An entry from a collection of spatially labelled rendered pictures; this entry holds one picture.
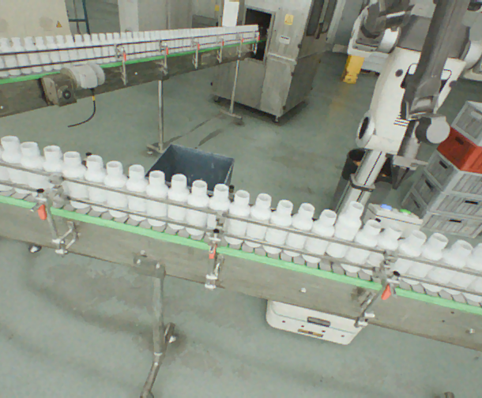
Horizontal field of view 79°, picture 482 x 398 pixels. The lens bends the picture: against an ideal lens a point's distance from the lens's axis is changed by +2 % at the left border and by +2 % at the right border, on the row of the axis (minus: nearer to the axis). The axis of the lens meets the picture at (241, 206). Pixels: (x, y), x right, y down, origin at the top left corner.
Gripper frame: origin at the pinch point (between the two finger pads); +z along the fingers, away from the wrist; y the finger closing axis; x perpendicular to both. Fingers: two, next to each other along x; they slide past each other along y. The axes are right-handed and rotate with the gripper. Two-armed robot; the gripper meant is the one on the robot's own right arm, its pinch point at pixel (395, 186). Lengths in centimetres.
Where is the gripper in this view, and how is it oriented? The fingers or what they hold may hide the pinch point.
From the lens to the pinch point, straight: 100.9
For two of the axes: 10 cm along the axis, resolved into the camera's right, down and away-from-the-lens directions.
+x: 0.9, -2.9, 9.5
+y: 9.8, 2.2, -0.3
